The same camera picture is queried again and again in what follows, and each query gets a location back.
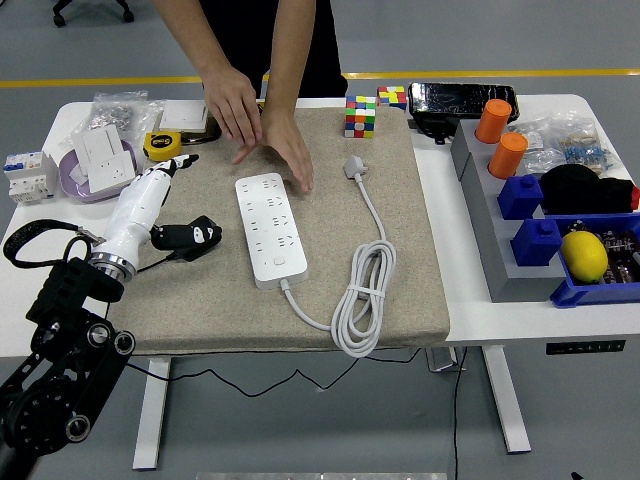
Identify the person's left hand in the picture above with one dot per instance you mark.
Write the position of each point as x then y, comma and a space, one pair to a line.
287, 142

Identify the person's right hand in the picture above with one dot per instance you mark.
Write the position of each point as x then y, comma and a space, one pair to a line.
235, 107

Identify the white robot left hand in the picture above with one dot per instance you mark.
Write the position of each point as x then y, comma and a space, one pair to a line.
137, 200

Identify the white power strip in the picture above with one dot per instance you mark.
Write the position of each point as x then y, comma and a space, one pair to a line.
272, 235

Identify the person's left forearm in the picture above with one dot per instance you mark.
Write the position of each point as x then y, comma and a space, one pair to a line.
290, 50

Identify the person's right forearm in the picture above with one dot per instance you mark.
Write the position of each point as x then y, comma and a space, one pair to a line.
185, 35

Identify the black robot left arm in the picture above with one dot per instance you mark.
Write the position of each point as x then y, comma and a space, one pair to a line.
65, 290

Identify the dark flat pad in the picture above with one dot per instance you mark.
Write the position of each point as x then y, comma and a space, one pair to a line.
197, 137

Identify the yellow tape measure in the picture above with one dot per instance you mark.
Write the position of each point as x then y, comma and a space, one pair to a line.
162, 146

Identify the person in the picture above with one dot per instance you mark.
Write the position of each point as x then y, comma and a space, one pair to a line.
245, 40

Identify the purple bowl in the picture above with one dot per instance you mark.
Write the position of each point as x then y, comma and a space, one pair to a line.
70, 186

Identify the large colourful puzzle cube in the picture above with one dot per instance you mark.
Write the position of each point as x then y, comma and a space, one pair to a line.
360, 117

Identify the plastic bag of screws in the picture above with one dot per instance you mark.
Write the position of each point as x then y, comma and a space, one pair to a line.
117, 115

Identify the white table leg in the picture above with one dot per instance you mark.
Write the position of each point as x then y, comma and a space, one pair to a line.
150, 415
507, 400

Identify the white circuit breaker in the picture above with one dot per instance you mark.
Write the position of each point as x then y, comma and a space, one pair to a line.
30, 177

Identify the small colourful puzzle cube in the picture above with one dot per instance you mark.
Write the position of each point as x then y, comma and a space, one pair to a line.
392, 97

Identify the grey-brown mat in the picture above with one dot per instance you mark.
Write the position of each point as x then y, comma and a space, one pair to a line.
210, 300

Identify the black table control panel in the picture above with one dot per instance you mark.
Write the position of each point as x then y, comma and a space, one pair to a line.
585, 347

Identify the black device stand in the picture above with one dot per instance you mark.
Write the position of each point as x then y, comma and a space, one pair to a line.
435, 129

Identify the black office chair base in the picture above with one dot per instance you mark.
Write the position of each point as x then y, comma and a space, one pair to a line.
92, 6

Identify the shiny black flat device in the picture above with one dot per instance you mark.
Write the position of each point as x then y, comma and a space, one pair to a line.
460, 100

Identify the grey box under table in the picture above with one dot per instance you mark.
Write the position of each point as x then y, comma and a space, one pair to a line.
442, 360

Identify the blue plastic bin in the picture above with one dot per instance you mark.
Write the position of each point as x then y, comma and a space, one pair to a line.
575, 295

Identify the orange cylinder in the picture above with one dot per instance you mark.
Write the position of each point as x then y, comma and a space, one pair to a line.
493, 120
507, 155

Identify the yellow lemon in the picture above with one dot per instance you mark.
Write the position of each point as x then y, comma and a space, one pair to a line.
584, 257

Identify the grey stepped block holder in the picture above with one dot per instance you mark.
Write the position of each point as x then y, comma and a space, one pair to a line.
492, 250

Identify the blue square block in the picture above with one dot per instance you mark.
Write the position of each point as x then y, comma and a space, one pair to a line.
520, 197
535, 242

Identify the clear plastic parts bag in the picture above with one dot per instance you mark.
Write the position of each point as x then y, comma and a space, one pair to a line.
537, 150

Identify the black cloth with red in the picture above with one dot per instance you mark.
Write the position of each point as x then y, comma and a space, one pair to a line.
575, 185

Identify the plastic bag of resistors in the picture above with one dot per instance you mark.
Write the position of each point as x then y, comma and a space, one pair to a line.
585, 145

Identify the white wall socket panel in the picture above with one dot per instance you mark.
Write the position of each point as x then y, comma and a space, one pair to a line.
112, 172

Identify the white switch panel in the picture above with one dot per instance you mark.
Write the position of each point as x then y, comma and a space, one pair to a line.
182, 116

